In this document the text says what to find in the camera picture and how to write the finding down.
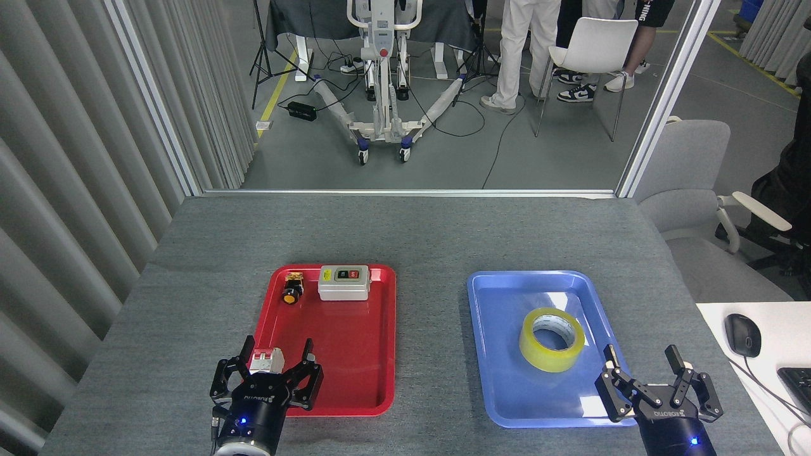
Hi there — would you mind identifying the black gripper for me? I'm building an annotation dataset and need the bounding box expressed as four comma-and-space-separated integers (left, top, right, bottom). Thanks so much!
594, 344, 725, 456
210, 336, 324, 452

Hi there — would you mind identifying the yellow tape roll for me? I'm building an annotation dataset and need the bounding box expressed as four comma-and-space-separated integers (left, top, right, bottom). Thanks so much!
519, 308, 586, 374

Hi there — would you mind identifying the white red circuit breaker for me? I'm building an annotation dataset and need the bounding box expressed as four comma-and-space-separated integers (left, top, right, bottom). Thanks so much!
248, 346, 284, 376

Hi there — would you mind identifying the red plastic tray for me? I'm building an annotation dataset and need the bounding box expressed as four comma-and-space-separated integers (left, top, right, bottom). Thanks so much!
252, 263, 397, 418

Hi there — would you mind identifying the black orange push button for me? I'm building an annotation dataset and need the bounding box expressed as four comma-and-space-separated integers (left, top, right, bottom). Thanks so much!
282, 272, 305, 305

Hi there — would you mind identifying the black computer mouse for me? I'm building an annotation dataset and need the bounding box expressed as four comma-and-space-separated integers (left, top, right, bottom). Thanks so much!
724, 313, 762, 359

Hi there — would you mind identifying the white desk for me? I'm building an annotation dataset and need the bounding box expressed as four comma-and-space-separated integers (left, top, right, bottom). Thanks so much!
696, 301, 811, 456

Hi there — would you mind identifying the black keyboard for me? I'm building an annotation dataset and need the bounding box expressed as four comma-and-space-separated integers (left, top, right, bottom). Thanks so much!
777, 367, 811, 416

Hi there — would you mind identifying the blue plastic tray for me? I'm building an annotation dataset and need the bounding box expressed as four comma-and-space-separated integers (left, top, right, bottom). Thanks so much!
467, 270, 645, 429

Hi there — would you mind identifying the grey office chair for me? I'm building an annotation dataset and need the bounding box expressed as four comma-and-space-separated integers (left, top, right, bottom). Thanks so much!
634, 117, 796, 303

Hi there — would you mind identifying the person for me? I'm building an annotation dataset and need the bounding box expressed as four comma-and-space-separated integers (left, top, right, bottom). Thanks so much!
716, 51, 811, 277
480, 0, 563, 115
554, 0, 676, 104

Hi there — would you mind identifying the grey pleated curtain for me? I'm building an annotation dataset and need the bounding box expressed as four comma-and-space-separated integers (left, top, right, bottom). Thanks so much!
0, 0, 258, 456
738, 0, 811, 87

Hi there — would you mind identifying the white stand on wheels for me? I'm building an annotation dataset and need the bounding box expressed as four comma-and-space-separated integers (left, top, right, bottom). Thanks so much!
314, 0, 466, 166

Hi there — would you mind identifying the black tripod stand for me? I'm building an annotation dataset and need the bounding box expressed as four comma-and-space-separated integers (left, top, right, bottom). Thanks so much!
452, 0, 509, 107
249, 0, 317, 110

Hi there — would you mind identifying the white plastic chair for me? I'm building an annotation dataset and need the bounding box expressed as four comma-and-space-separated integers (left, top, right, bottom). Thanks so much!
534, 17, 639, 142

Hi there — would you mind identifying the table with dark cloth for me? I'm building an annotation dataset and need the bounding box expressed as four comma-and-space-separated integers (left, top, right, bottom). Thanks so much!
265, 0, 480, 81

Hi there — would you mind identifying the black mouse cable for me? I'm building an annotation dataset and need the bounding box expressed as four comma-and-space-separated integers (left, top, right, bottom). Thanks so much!
727, 355, 811, 456

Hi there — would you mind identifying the grey two-button switch box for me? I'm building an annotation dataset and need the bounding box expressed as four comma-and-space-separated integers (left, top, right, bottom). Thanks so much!
317, 264, 370, 301

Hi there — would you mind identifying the silver frame crossbar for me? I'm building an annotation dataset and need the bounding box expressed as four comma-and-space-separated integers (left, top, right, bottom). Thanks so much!
201, 187, 619, 199

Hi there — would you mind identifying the silver frame post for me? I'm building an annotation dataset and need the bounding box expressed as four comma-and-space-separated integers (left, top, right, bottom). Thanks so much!
615, 0, 723, 199

